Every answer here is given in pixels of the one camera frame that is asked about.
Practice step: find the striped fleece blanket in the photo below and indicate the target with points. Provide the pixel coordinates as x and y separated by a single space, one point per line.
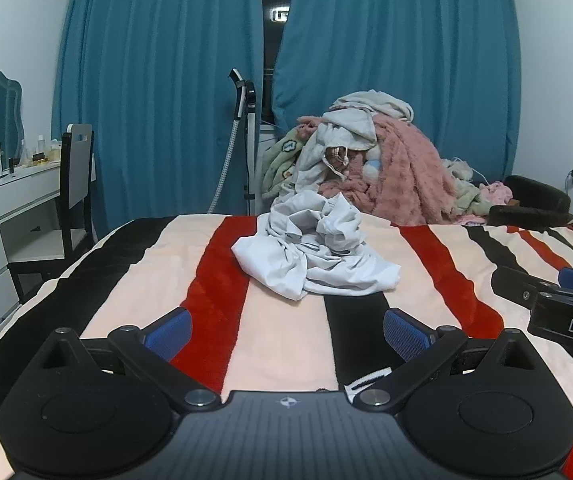
276 340

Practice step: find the lit window sign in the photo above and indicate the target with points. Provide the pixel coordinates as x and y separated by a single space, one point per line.
280 15

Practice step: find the pale green cloth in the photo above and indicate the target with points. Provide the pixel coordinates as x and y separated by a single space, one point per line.
466 195

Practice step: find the green patterned blanket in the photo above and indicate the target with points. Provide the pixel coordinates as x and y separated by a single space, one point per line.
281 160

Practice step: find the black padded chair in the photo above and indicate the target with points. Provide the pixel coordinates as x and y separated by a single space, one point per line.
536 195

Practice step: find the grey hoodie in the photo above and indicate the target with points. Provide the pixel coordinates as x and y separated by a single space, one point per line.
331 135

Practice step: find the small pink cloth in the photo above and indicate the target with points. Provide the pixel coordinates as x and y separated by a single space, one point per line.
496 192

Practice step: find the garment steamer stand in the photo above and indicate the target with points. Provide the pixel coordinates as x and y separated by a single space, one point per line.
250 125

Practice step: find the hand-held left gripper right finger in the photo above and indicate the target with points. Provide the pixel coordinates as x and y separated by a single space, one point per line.
406 332

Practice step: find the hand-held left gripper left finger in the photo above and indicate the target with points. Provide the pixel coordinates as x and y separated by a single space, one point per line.
166 332

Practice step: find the pink fluffy blanket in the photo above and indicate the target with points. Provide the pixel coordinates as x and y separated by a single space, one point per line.
406 170

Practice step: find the white t-shirt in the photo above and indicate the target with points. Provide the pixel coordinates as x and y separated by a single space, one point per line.
286 260

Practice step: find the black and grey chair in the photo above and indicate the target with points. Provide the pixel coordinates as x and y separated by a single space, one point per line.
79 170

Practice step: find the beige garment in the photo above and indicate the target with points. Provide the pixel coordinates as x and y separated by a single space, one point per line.
381 102

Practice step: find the white and blue plush toy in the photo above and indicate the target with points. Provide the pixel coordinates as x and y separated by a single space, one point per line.
372 167

